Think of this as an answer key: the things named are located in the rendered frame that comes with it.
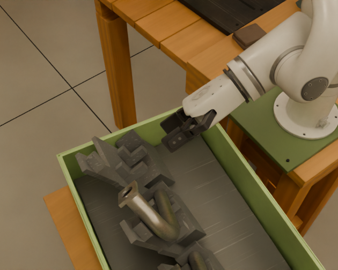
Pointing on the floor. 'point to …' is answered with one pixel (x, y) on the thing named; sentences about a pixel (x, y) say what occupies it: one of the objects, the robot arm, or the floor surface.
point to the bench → (157, 11)
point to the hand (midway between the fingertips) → (169, 134)
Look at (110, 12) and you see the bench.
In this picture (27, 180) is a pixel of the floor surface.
